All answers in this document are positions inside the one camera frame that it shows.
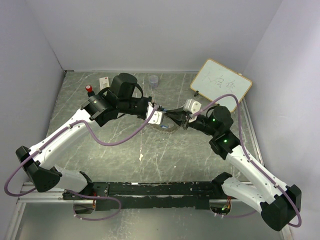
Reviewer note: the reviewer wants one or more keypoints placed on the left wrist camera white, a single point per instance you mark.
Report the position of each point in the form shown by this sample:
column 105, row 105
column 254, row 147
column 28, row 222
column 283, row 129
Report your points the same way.
column 156, row 117

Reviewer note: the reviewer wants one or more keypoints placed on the whiteboard with yellow frame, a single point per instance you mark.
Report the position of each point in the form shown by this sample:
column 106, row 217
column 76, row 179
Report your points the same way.
column 214, row 80

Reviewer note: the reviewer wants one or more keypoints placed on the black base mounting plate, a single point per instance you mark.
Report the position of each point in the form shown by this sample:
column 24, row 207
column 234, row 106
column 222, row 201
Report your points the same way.
column 200, row 195

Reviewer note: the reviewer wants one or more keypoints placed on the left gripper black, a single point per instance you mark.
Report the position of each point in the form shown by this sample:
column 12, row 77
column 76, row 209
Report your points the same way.
column 147, row 99

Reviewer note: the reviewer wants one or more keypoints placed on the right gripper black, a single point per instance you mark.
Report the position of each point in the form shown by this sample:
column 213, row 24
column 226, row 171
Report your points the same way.
column 180, row 119

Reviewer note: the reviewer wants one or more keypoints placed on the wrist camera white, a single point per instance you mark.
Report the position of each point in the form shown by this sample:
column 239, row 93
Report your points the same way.
column 192, row 106
column 156, row 117

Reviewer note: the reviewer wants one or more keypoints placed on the metal disc keyring holder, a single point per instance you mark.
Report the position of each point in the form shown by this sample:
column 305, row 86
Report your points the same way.
column 168, row 126

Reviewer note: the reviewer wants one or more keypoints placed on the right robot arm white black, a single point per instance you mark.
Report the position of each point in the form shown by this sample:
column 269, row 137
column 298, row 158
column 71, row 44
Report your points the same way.
column 277, row 202

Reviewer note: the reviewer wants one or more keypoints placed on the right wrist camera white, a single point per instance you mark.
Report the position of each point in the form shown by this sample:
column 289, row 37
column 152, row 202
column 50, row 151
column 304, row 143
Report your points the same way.
column 192, row 106

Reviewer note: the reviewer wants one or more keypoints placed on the aluminium rail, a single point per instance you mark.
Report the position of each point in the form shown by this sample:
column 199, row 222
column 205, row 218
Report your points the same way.
column 54, row 195

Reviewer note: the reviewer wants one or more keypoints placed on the red black stamp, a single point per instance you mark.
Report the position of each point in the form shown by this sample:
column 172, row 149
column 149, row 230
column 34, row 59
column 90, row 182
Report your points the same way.
column 89, row 90

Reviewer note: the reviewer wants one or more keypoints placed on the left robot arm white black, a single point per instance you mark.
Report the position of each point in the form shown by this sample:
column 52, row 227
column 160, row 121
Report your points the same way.
column 100, row 108

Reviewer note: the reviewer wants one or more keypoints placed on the clear jar of paperclips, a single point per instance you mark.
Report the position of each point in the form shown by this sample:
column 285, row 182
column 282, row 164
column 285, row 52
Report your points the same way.
column 153, row 81

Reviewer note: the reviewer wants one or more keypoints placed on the green white staples box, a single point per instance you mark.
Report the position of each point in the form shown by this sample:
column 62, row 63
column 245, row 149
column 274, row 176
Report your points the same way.
column 104, row 82

